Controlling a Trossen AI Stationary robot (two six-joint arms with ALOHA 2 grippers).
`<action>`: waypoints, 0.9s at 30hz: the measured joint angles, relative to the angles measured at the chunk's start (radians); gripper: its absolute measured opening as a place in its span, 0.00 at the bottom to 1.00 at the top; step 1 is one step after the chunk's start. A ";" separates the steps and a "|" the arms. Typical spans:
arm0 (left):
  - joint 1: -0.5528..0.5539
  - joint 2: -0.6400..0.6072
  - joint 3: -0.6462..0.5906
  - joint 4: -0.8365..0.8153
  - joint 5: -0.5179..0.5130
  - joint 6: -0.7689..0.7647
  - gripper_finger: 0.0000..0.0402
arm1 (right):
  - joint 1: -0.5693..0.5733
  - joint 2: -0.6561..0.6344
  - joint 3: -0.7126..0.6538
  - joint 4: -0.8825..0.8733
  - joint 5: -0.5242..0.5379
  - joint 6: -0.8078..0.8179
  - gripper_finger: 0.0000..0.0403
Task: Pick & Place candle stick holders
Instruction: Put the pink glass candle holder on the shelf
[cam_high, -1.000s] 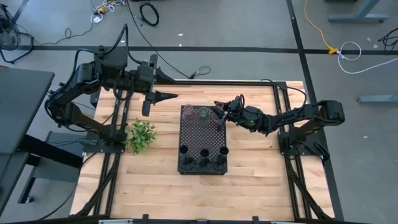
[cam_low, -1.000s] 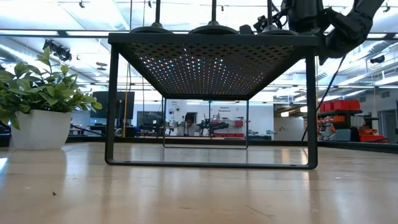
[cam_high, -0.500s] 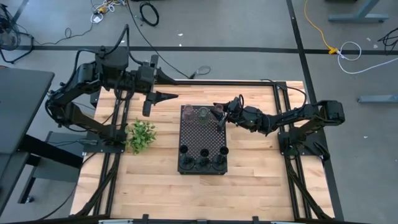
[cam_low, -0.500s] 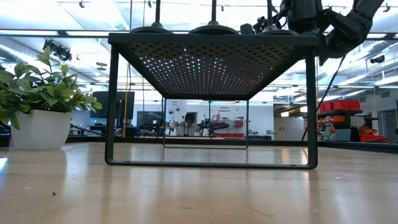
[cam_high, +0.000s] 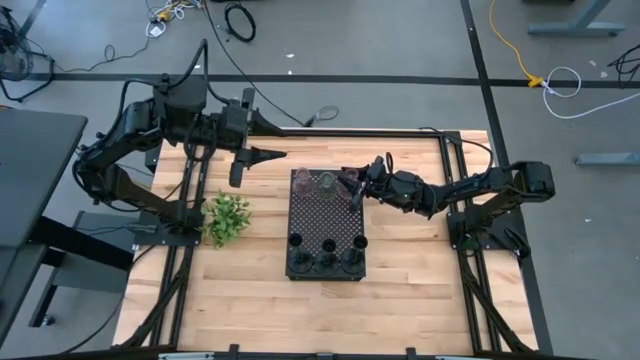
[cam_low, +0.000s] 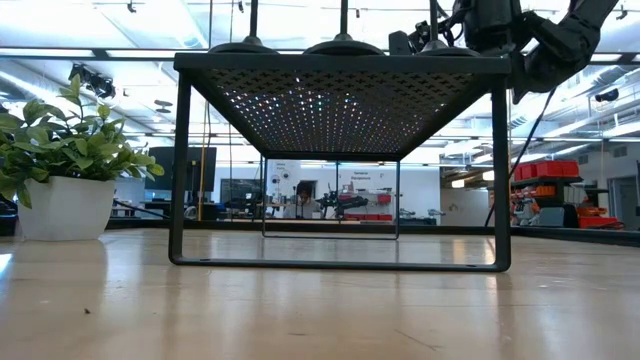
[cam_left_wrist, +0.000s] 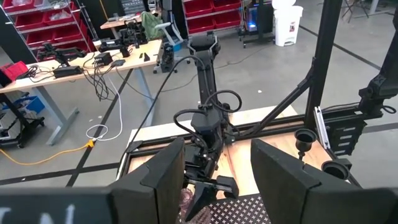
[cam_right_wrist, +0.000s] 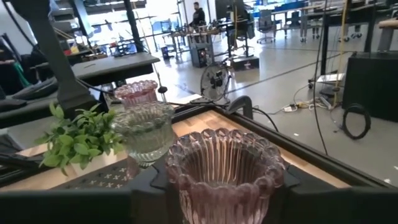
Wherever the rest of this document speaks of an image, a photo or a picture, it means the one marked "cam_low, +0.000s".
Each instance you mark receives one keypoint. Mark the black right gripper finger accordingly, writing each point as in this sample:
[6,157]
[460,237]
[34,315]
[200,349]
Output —
[401,42]

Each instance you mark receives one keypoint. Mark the tall black candlestick holder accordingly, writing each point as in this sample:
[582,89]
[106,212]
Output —
[445,51]
[242,48]
[343,48]

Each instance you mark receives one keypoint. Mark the black background robot arm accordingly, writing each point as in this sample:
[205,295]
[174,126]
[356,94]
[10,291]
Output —
[345,202]

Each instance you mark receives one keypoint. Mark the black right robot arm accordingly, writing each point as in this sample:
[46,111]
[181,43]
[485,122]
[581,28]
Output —
[565,45]

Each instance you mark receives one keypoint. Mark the black perforated metal shelf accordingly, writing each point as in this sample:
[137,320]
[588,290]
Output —
[340,64]

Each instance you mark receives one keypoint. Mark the black shelving unit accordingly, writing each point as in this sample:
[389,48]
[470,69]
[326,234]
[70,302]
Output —
[547,179]

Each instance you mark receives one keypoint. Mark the row of red bins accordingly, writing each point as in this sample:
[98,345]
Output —
[367,217]

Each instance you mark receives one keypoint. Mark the person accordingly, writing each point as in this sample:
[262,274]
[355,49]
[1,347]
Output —
[302,205]

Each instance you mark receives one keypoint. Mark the black computer monitor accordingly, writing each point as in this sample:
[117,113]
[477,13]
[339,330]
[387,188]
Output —
[160,167]
[240,190]

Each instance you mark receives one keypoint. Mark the orange red storage bins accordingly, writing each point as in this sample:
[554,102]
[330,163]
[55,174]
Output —
[597,221]

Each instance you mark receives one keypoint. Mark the black spotlight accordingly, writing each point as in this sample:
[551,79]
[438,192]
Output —
[95,82]

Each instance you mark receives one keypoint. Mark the green plant in white pot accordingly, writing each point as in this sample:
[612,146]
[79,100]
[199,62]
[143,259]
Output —
[65,210]

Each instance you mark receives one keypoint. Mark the black ceiling camera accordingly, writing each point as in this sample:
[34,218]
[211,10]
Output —
[607,95]

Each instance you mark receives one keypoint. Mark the red wall bin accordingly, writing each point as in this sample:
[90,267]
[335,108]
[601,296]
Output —
[384,198]

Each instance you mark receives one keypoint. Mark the black aluminium table frame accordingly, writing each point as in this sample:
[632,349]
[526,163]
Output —
[575,235]

